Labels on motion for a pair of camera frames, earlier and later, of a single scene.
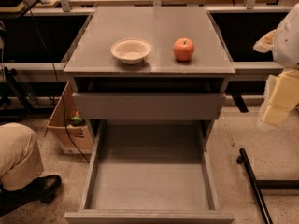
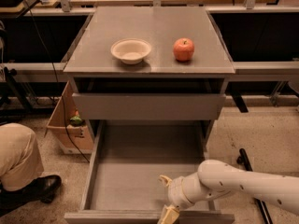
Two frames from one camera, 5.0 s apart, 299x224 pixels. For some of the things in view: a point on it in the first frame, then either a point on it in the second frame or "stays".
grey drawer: (149, 172) stays
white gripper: (287, 44) -> (175, 192)
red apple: (183, 49) stays
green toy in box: (77, 119) stays
